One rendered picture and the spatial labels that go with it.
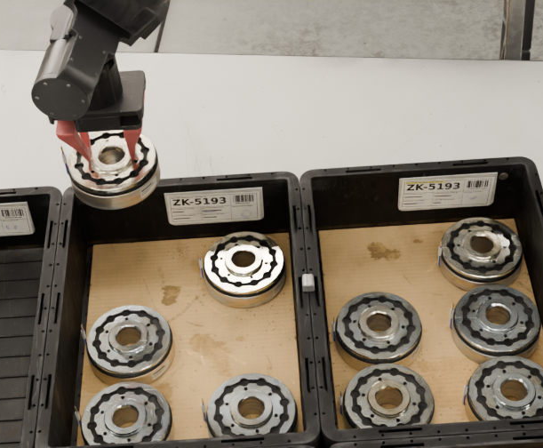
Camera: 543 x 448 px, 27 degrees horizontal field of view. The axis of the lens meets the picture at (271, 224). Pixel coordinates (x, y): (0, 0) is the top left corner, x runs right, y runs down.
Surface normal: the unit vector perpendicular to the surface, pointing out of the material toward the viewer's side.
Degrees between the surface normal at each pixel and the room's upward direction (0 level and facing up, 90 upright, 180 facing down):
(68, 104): 92
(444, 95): 0
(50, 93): 92
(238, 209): 90
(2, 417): 0
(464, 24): 0
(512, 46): 65
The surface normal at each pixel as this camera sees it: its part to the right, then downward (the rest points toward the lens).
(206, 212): 0.04, 0.74
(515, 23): -0.10, 0.38
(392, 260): -0.04, -0.67
